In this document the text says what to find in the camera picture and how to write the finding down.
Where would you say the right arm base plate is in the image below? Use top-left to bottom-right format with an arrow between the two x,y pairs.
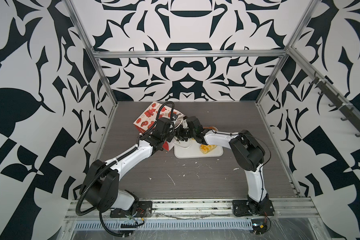
232,198 -> 275,217

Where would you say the red white paper bag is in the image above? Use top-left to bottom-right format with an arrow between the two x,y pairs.
134,102 -> 185,134

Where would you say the white plastic tray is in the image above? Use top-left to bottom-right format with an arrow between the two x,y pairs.
174,137 -> 224,159

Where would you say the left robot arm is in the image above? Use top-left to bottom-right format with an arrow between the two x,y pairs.
75,118 -> 175,216

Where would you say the small circuit board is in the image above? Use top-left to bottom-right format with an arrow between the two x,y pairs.
251,219 -> 272,236

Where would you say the aluminium cage frame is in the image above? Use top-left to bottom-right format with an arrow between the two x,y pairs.
69,1 -> 360,204

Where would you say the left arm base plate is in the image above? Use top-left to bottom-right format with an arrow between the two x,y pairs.
110,201 -> 153,218

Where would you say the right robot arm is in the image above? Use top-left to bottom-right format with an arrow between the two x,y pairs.
176,117 -> 269,215

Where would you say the white slotted cable duct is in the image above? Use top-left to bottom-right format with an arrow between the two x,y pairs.
74,219 -> 253,231

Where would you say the black corrugated cable conduit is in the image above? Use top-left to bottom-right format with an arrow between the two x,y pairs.
74,163 -> 118,217

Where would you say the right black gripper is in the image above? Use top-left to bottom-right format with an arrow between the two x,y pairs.
174,124 -> 198,141

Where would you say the orange fake croissant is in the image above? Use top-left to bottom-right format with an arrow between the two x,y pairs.
204,127 -> 218,132

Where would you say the pale fake bread piece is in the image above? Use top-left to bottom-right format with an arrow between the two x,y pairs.
200,145 -> 217,154

